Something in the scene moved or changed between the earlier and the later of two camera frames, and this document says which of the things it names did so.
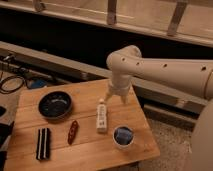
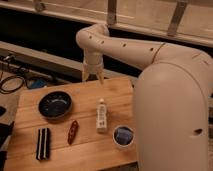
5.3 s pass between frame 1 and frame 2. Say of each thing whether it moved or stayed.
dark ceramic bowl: stayed
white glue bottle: stayed
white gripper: moved
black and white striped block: stayed
